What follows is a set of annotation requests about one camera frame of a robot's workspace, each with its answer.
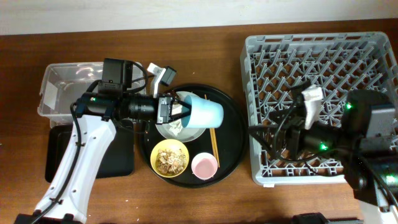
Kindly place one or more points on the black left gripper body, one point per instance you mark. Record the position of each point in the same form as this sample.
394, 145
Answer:
163, 106

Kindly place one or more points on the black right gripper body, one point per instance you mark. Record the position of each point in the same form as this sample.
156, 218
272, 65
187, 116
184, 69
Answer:
296, 126

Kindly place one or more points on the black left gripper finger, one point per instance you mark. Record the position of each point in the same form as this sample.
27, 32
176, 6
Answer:
179, 101
174, 117

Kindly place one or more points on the light blue cup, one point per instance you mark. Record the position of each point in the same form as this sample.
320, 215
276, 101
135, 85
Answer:
203, 114

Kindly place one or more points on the pink cup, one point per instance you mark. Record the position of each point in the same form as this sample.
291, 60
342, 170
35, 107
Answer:
204, 166

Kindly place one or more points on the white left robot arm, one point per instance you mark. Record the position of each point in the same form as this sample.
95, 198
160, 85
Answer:
96, 121

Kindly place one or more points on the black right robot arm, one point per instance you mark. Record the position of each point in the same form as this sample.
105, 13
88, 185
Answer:
362, 144

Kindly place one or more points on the grey dishwasher rack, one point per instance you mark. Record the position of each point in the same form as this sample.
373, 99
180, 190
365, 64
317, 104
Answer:
339, 63

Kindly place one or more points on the crumpled white napkin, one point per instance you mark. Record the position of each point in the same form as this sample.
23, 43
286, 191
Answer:
176, 126

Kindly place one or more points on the grey plate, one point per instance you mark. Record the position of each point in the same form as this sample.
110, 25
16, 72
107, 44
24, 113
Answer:
186, 134

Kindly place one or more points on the wooden chopstick right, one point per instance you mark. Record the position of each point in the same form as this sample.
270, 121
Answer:
216, 146

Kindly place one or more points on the yellow bowl with scraps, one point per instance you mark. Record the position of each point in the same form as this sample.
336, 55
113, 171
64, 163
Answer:
169, 158

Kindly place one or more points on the round black serving tray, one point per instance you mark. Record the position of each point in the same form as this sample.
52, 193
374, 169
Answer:
231, 138

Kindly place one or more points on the black rectangular tray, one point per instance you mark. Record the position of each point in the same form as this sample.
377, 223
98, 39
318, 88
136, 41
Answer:
117, 161

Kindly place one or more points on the black object bottom edge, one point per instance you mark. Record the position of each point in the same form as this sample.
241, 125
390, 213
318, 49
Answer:
318, 218

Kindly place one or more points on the clear plastic bin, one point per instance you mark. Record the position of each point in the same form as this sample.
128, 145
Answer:
68, 84

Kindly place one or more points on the white label on bin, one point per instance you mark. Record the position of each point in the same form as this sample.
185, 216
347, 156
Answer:
50, 95

